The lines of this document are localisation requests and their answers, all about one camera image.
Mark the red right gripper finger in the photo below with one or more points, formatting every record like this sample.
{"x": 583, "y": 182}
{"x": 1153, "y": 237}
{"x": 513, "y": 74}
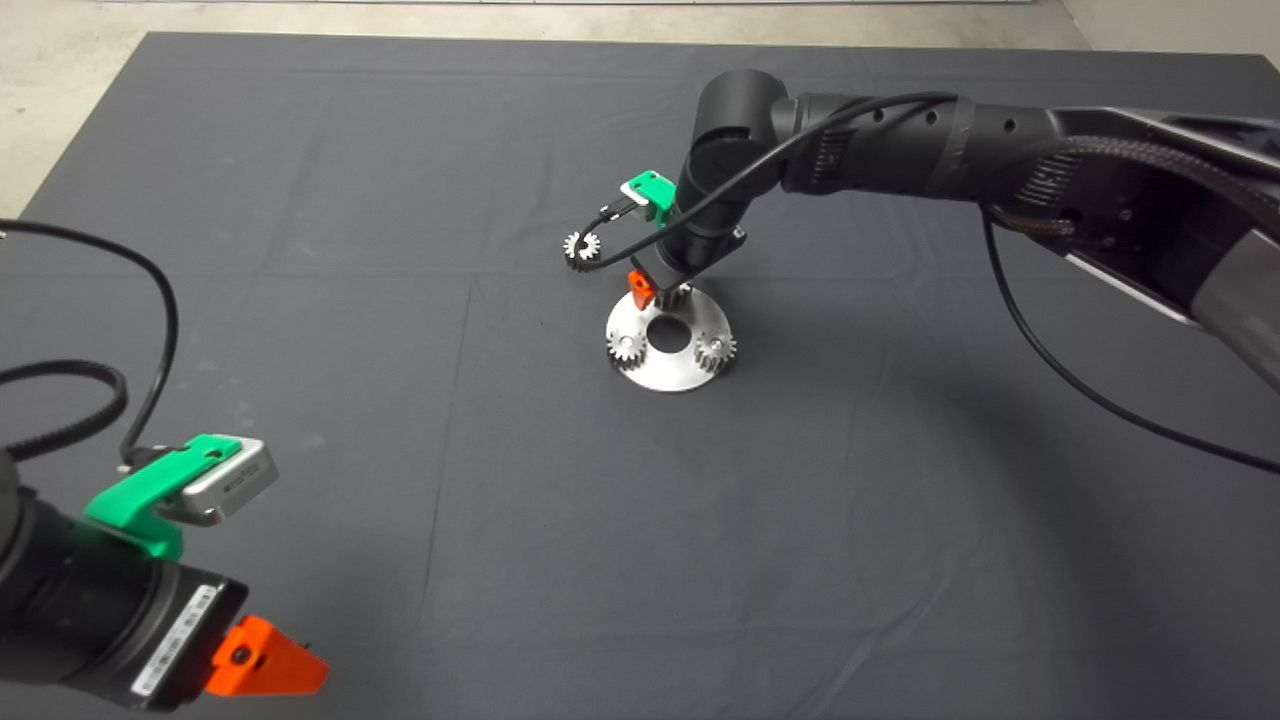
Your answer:
{"x": 641, "y": 290}

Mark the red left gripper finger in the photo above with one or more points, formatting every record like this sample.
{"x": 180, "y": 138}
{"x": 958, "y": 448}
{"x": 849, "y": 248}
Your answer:
{"x": 265, "y": 665}

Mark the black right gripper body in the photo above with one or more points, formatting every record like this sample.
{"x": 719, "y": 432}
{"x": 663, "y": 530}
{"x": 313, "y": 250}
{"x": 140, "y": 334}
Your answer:
{"x": 685, "y": 255}

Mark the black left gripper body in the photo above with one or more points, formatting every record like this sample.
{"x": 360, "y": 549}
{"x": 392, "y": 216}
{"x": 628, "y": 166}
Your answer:
{"x": 165, "y": 640}

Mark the large steel gear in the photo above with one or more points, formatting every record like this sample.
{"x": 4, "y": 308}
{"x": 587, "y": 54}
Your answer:
{"x": 678, "y": 297}

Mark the small steel gear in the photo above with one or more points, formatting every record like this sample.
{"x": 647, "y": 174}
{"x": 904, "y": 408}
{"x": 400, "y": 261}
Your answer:
{"x": 575, "y": 243}
{"x": 716, "y": 351}
{"x": 627, "y": 348}

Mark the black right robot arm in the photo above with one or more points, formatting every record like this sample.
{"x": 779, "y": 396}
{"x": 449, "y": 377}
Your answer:
{"x": 880, "y": 150}

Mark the round metal plate with pins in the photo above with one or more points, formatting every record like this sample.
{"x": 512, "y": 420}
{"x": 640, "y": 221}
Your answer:
{"x": 672, "y": 378}

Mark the dark grey table cloth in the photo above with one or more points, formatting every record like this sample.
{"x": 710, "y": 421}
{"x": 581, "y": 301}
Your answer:
{"x": 400, "y": 200}

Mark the green right camera mount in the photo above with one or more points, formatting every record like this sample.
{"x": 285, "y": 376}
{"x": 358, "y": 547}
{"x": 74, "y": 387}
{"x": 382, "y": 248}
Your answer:
{"x": 652, "y": 190}

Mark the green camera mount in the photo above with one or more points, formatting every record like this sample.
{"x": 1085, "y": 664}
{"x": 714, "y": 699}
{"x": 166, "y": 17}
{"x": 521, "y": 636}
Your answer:
{"x": 652, "y": 190}
{"x": 130, "y": 495}

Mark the silver right camera box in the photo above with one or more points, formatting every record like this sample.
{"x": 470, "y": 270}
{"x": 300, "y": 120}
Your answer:
{"x": 633, "y": 200}

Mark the silver camera box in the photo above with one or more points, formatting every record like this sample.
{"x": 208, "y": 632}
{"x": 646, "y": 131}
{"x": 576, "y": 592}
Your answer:
{"x": 633, "y": 200}
{"x": 235, "y": 482}

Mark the green left camera mount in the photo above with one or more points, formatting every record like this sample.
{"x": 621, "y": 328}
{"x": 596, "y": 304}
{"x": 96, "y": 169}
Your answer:
{"x": 130, "y": 495}

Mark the silver left camera box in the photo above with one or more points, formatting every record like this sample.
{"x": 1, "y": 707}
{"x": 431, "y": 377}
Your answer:
{"x": 235, "y": 482}

